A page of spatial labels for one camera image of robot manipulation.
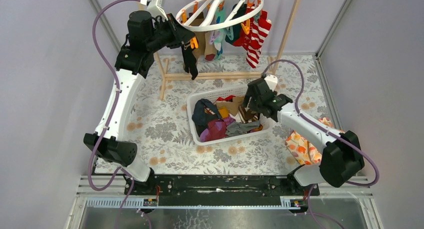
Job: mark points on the floral orange bag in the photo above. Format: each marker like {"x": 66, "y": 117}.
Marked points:
{"x": 303, "y": 151}

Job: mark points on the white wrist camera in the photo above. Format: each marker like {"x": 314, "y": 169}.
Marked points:
{"x": 154, "y": 7}
{"x": 272, "y": 81}

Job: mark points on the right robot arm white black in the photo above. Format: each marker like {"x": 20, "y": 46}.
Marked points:
{"x": 340, "y": 157}

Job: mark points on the tan ribbed sock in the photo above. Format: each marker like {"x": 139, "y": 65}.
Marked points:
{"x": 232, "y": 106}

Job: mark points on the navy blue sock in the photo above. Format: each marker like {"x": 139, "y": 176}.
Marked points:
{"x": 204, "y": 112}

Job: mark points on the brown ribbed sock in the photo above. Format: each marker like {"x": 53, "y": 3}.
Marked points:
{"x": 205, "y": 49}

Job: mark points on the white round clip hanger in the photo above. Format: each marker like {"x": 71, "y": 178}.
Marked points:
{"x": 212, "y": 15}

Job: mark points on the orange clothes peg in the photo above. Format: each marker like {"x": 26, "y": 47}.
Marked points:
{"x": 194, "y": 44}

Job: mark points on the floral table mat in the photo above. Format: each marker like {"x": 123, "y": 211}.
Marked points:
{"x": 161, "y": 130}

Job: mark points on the maroon sock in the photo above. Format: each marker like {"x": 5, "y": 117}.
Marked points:
{"x": 216, "y": 129}

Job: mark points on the mustard yellow sock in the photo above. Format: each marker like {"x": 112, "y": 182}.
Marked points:
{"x": 224, "y": 112}

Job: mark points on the white plastic laundry basket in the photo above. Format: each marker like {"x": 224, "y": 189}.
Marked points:
{"x": 239, "y": 90}

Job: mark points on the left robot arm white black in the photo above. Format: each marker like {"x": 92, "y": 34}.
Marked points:
{"x": 146, "y": 35}

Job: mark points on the grey sock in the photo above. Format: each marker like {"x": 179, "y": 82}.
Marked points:
{"x": 238, "y": 128}

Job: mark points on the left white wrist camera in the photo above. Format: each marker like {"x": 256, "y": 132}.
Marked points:
{"x": 154, "y": 7}

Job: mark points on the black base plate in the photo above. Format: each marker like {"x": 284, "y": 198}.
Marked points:
{"x": 219, "y": 190}

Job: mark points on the brown white striped sock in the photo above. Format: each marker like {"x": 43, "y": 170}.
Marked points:
{"x": 246, "y": 115}

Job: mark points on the red snowflake sock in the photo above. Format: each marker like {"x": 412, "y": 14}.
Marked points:
{"x": 245, "y": 39}

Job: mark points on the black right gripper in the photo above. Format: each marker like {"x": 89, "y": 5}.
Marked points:
{"x": 251, "y": 105}

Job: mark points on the black striped sock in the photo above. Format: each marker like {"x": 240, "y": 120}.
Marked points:
{"x": 189, "y": 60}

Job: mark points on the red white striped sock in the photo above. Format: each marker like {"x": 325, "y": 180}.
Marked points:
{"x": 259, "y": 31}

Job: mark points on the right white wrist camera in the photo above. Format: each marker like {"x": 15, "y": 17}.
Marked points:
{"x": 272, "y": 81}

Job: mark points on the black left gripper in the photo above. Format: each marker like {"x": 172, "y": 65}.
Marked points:
{"x": 180, "y": 33}

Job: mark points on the dark green sock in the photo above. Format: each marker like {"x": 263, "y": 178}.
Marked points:
{"x": 236, "y": 29}

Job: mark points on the teal patterned sock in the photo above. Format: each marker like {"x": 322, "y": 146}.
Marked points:
{"x": 218, "y": 35}

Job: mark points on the wooden hanger rack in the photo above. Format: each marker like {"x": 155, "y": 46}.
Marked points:
{"x": 168, "y": 77}

